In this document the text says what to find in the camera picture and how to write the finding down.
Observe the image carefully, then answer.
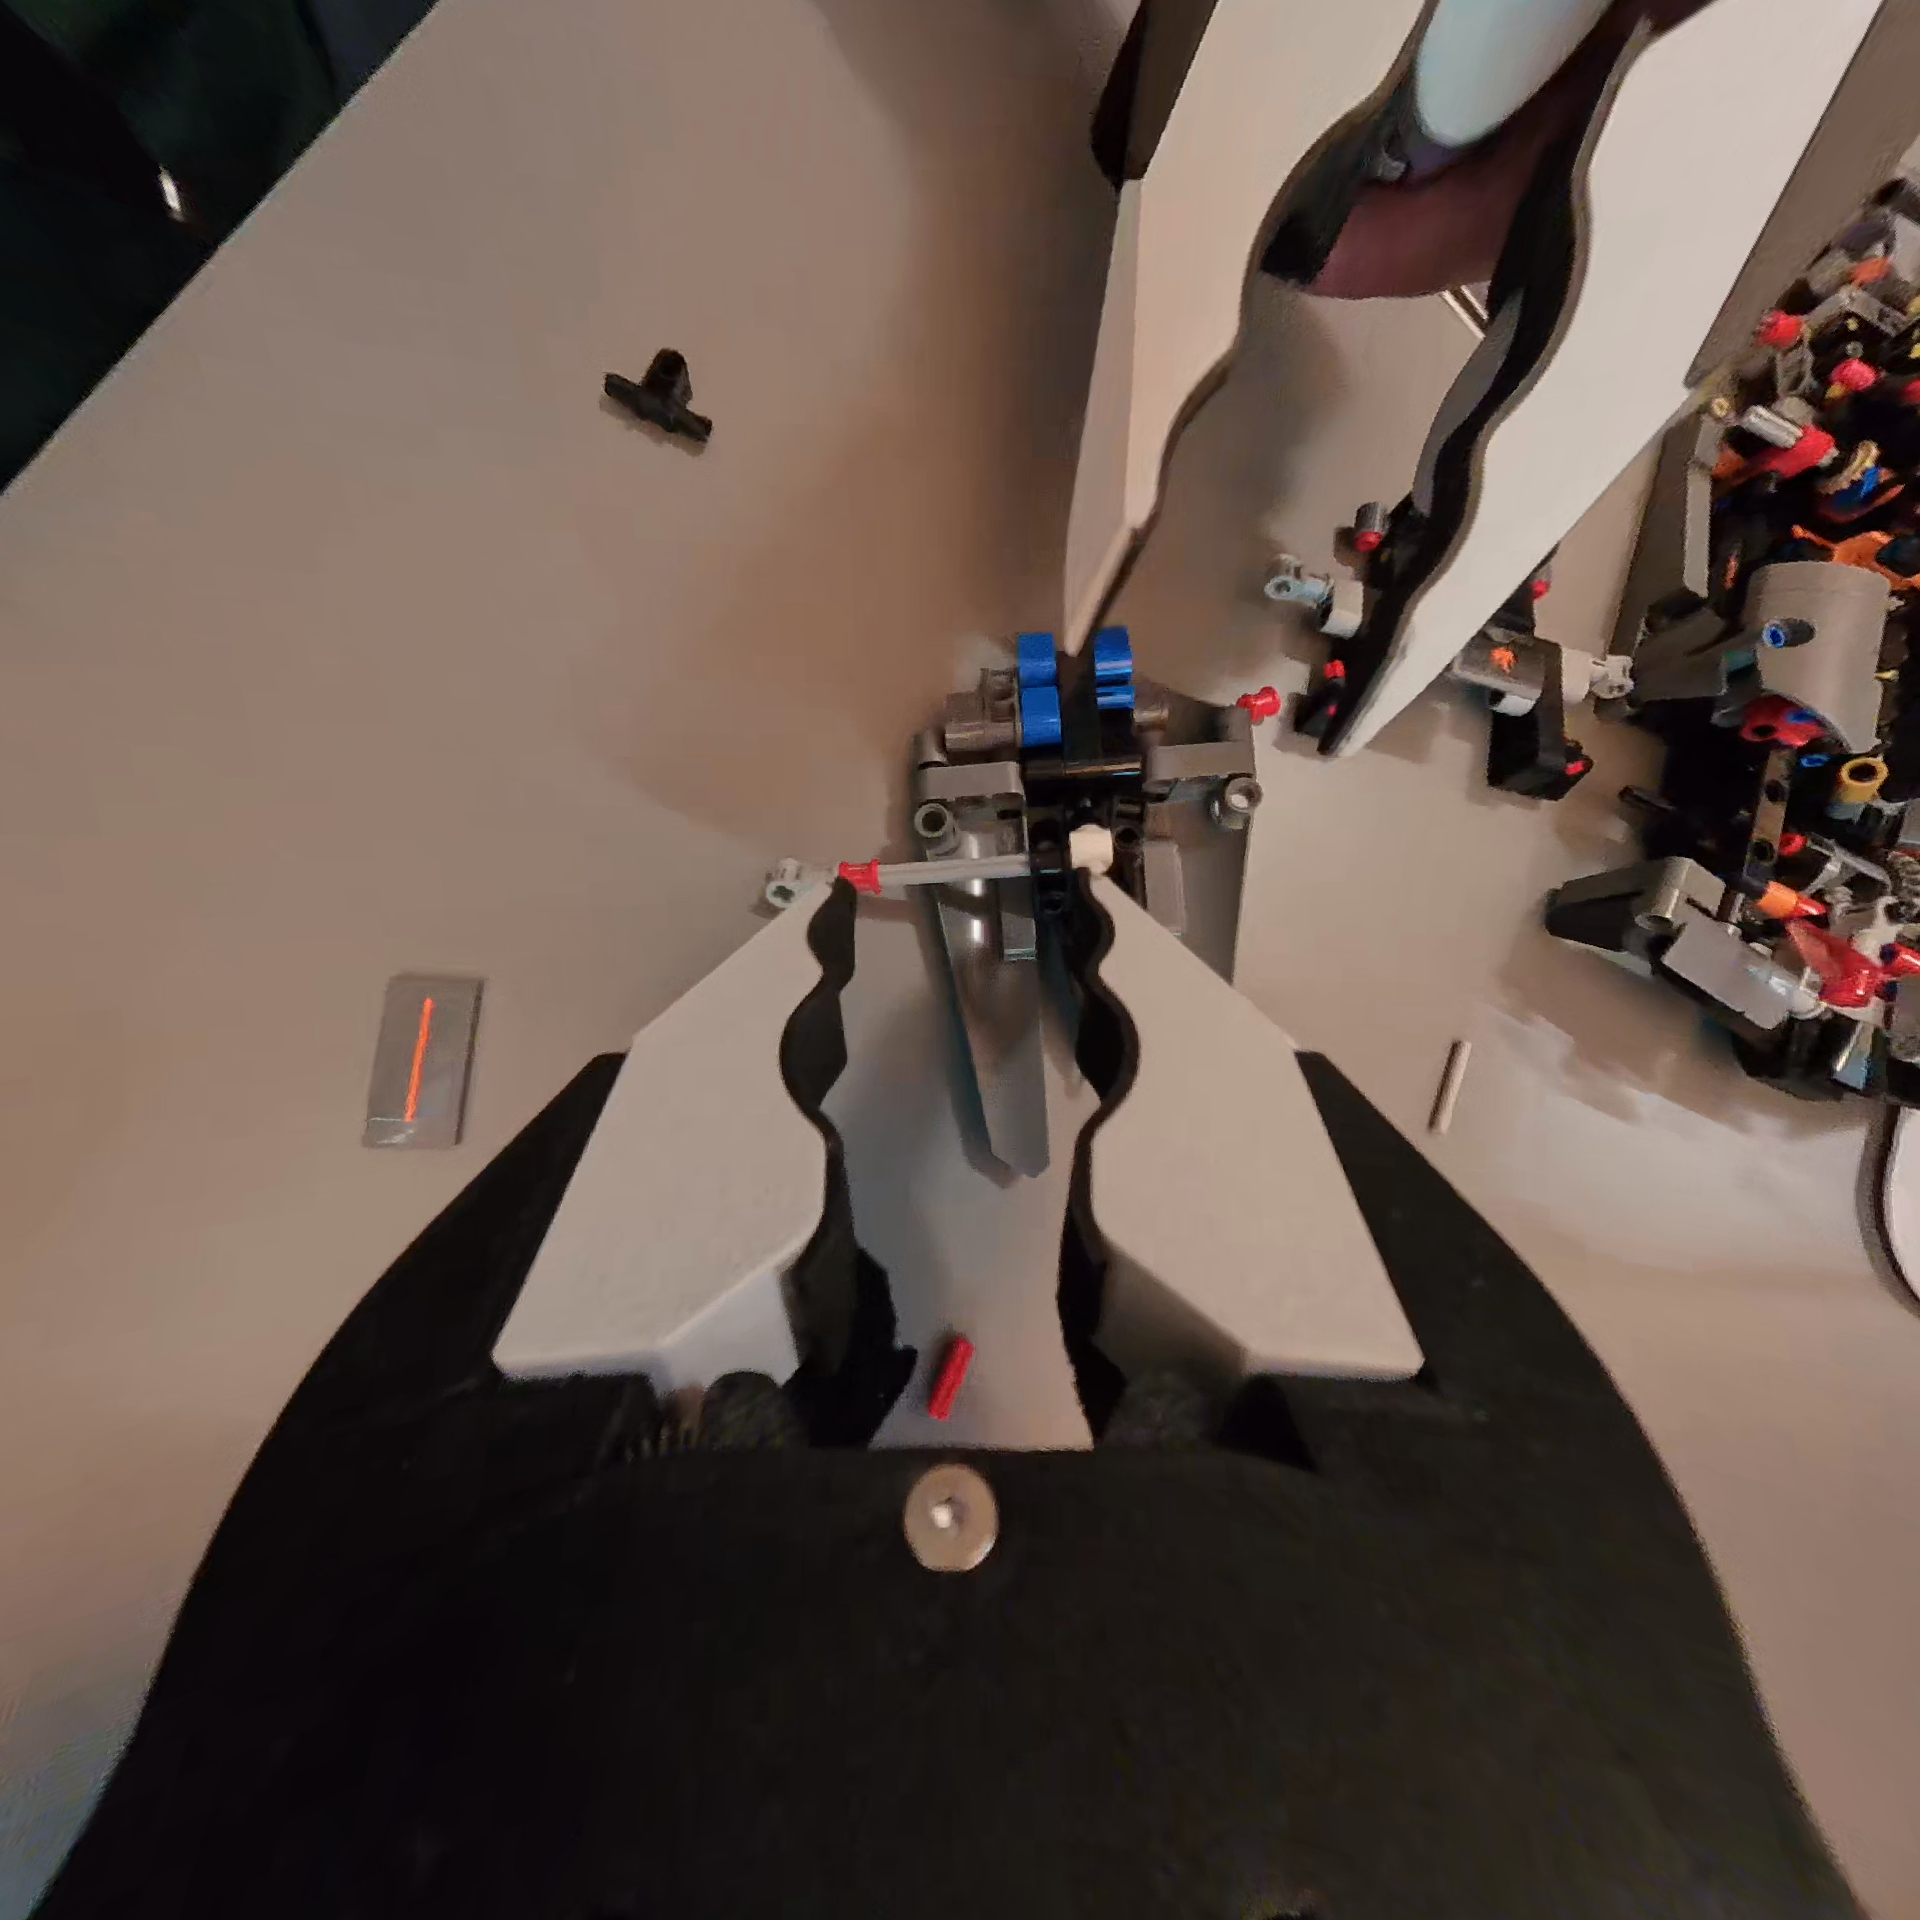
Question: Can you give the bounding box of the grey black lego subassembly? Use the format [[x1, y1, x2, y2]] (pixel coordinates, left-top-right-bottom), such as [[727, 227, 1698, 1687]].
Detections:
[[912, 630, 1260, 1179]]

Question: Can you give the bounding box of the partly built lego car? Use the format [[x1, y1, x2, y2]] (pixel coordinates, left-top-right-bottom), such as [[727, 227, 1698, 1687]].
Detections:
[[1546, 181, 1920, 1103]]

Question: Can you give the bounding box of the person's left hand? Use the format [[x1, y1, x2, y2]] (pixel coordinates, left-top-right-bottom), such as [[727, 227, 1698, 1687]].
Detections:
[[1315, 22, 1619, 307]]

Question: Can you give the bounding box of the person's green shirt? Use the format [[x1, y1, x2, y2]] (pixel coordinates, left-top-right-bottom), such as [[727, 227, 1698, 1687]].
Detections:
[[0, 0, 436, 489]]

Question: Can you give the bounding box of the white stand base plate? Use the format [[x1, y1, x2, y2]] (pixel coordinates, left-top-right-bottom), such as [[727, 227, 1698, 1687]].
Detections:
[[1867, 1102, 1920, 1293]]

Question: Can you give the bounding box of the metal axle with red bush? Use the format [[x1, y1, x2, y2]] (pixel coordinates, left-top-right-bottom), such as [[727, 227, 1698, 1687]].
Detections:
[[764, 847, 1040, 911]]

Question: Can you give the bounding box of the black grey lego module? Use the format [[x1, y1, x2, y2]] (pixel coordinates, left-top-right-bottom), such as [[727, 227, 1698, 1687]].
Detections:
[[1264, 503, 1638, 799]]

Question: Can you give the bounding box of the black T-shaped lego pin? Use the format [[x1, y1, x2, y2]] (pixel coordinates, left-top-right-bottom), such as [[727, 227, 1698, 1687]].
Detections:
[[604, 347, 717, 449]]

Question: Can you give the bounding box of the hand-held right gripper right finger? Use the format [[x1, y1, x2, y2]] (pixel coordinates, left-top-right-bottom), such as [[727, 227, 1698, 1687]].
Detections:
[[1057, 871, 1427, 1450]]

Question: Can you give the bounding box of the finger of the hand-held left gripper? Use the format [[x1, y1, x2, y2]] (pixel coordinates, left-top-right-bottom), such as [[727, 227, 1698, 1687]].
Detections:
[[1315, 0, 1891, 759], [1062, 0, 1448, 655]]

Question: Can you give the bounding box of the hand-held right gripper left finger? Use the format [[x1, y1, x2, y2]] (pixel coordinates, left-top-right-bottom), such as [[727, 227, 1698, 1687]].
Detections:
[[492, 877, 921, 1450]]

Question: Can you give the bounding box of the dark tile with orange stripe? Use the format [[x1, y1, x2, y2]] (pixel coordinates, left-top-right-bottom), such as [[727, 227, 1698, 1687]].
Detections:
[[364, 977, 484, 1148]]

